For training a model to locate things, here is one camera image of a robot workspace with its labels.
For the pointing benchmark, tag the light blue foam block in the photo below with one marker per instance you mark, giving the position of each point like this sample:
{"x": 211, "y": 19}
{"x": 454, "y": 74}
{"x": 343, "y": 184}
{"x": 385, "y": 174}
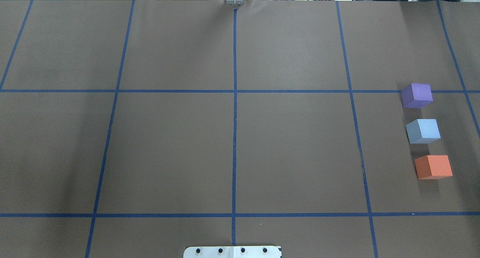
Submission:
{"x": 423, "y": 131}

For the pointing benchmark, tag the purple foam block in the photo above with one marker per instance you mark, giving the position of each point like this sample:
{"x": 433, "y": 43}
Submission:
{"x": 416, "y": 96}

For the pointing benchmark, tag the orange foam block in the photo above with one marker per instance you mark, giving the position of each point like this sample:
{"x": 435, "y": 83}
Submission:
{"x": 432, "y": 167}

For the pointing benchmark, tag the brown paper table cover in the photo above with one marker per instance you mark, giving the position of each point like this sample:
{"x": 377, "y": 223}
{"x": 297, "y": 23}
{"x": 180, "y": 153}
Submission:
{"x": 138, "y": 128}

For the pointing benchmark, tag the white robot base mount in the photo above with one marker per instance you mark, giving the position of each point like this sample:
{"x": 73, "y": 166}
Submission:
{"x": 233, "y": 252}

